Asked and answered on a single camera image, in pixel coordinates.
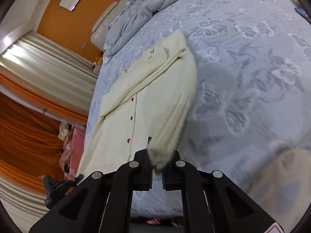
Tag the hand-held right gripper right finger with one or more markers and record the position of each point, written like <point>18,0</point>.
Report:
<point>164,178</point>

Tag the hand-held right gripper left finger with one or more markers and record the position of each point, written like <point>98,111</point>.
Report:
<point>148,174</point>

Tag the cream knit cardigan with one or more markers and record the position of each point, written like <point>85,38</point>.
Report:
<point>148,106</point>

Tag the pink slipper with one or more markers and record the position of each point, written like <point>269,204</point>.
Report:
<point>153,221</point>

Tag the cream plush toy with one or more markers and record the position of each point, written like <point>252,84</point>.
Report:
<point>64,131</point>

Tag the beige cloth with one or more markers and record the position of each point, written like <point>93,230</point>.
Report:
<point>281,187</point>

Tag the butterfly print bed sheet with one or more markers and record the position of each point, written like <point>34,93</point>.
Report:
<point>243,82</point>

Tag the orange curtain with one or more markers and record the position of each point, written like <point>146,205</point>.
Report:
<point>26,138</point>

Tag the cream curtain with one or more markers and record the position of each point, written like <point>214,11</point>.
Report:
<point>48,72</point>

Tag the beige padded headboard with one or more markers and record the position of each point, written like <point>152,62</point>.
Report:
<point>107,21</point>

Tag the grey quilt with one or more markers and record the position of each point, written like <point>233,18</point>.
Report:
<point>143,9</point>

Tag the dark phone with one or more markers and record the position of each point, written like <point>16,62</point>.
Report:
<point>302,11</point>

